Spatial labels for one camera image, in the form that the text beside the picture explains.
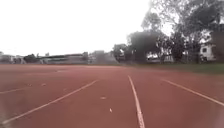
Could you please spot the grey building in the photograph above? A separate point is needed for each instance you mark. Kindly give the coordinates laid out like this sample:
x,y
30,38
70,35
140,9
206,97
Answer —
x,y
101,57

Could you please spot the long low building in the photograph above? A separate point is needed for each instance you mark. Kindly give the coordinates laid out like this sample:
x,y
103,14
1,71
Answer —
x,y
60,59

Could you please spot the row of trees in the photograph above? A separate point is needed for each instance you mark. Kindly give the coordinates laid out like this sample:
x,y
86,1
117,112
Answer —
x,y
176,33

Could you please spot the white building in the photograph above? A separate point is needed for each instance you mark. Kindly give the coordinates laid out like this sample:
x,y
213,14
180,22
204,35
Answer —
x,y
207,52

